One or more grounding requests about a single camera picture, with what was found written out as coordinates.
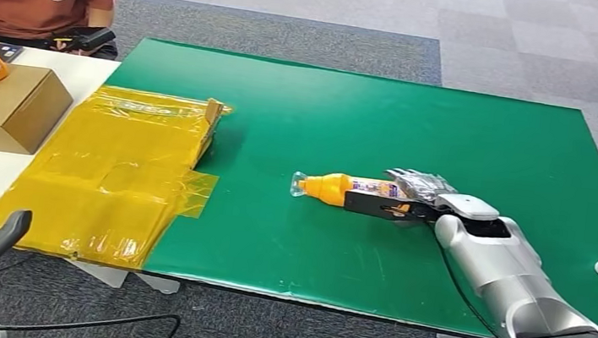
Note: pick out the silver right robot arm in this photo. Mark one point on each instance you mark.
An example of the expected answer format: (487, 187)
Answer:
(496, 263)

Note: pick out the black handheld device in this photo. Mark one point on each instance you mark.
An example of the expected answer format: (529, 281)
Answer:
(86, 37)

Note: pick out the yellow plastic bag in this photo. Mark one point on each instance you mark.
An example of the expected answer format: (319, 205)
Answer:
(107, 168)

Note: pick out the green table mat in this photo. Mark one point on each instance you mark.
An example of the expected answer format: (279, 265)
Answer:
(338, 121)

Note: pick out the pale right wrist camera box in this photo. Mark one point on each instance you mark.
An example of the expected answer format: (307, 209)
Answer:
(466, 205)

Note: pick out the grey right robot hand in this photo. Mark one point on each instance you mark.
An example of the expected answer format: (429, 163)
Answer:
(421, 186)

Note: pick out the dark flat card box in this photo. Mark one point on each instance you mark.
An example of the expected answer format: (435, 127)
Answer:
(5, 51)

